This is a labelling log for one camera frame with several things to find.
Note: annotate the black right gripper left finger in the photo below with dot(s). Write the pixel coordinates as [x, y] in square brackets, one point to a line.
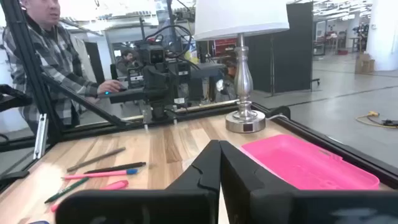
[192, 202]

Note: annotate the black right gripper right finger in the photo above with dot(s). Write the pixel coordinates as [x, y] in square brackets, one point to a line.
[264, 205]

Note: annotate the pink plastic box lid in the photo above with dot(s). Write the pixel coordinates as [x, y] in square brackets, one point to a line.
[298, 161]

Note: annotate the pink highlighter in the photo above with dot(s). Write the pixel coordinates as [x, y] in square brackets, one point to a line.
[116, 185]

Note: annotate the black pen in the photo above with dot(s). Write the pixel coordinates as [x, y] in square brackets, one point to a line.
[118, 167]

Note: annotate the yellow pencil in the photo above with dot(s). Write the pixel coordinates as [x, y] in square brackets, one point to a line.
[96, 159]

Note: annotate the green crayon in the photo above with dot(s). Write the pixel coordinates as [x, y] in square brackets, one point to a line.
[66, 190]

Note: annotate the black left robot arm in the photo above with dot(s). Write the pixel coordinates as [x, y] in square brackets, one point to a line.
[158, 112]

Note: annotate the cardboard box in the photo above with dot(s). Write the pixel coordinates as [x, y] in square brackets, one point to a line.
[364, 63]

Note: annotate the person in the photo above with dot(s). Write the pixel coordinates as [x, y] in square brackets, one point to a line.
[53, 56]
[126, 60]

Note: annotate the white shade silver table lamp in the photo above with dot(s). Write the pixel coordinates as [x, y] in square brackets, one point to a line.
[242, 18]

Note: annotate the black room divider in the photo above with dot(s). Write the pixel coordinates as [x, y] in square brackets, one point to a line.
[280, 46]

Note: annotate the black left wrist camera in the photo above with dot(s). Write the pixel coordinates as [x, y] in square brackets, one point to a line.
[155, 54]

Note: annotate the black aluminium rig frame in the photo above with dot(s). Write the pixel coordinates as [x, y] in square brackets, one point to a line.
[31, 77]

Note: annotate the silver metal bracket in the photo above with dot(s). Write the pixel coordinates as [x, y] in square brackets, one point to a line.
[41, 137]

